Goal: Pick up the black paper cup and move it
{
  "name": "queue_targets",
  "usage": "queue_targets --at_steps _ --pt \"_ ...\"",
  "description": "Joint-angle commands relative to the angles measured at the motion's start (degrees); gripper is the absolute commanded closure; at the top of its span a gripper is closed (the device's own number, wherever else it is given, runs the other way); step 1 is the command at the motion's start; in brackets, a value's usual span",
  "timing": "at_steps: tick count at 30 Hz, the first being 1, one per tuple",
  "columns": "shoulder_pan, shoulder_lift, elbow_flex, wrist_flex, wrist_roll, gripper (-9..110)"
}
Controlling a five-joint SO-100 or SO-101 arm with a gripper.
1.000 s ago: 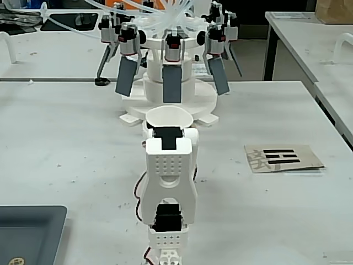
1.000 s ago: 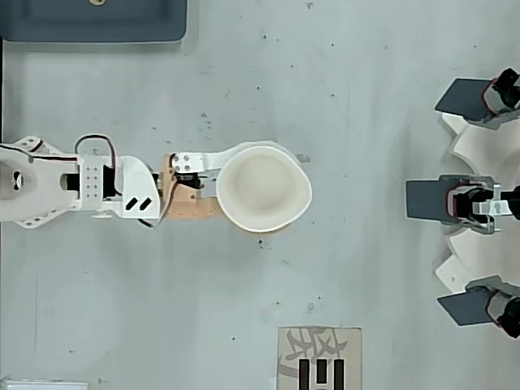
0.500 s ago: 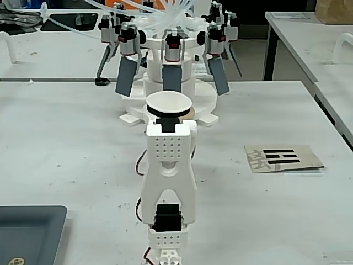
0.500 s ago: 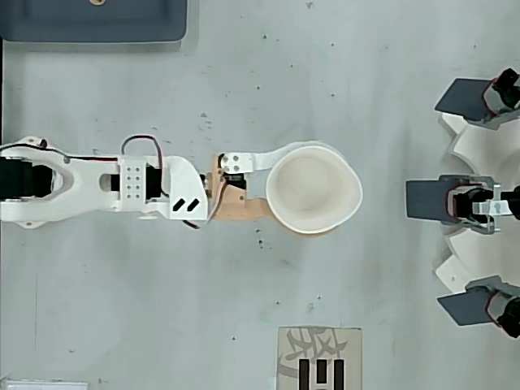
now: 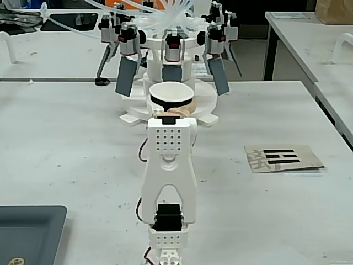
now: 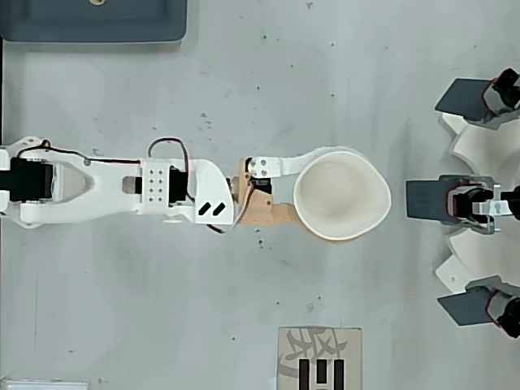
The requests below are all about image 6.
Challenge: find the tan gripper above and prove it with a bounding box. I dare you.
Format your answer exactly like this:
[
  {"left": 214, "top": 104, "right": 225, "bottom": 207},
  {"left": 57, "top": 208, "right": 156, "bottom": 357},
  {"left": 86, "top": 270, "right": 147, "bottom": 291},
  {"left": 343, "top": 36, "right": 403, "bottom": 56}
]
[{"left": 236, "top": 145, "right": 339, "bottom": 227}]

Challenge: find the white paper cup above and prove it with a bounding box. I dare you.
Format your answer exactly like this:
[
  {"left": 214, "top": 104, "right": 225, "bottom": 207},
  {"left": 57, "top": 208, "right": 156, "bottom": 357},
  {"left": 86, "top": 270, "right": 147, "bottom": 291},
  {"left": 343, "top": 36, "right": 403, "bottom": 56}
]
[{"left": 292, "top": 148, "right": 393, "bottom": 243}]

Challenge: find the grey paddle actuator leg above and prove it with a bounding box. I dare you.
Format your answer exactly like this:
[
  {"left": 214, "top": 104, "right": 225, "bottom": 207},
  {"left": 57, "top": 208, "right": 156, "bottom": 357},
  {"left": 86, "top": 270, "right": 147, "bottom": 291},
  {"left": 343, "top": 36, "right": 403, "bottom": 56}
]
[
  {"left": 434, "top": 67, "right": 520, "bottom": 131},
  {"left": 436, "top": 275, "right": 520, "bottom": 340},
  {"left": 405, "top": 174, "right": 520, "bottom": 236}
]

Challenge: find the grey printed card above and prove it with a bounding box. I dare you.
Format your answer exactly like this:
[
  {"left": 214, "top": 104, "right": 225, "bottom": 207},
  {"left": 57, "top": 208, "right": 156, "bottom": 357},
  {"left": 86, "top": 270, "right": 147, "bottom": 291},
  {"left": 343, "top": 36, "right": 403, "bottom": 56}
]
[{"left": 277, "top": 326, "right": 364, "bottom": 390}]

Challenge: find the white round device base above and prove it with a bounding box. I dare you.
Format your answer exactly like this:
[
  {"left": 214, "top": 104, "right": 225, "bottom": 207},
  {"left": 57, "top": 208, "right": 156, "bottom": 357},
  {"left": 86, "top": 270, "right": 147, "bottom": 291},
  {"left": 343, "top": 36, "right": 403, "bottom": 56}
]
[{"left": 432, "top": 111, "right": 520, "bottom": 293}]

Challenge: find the grey plastic tray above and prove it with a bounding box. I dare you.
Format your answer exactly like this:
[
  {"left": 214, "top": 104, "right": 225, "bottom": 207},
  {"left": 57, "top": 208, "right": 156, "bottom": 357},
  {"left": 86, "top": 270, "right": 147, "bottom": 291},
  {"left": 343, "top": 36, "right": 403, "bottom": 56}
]
[{"left": 0, "top": 0, "right": 189, "bottom": 44}]

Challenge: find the red black wrist cable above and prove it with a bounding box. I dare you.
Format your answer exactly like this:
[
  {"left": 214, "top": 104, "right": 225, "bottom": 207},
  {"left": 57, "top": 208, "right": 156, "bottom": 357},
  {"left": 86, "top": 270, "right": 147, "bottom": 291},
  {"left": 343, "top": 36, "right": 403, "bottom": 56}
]
[{"left": 147, "top": 137, "right": 193, "bottom": 197}]

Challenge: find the red black arm cable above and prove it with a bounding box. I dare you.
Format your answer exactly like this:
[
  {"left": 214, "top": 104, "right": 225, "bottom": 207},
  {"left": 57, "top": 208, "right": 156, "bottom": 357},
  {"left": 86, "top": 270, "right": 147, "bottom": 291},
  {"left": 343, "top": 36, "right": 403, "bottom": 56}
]
[{"left": 15, "top": 139, "right": 141, "bottom": 166}]

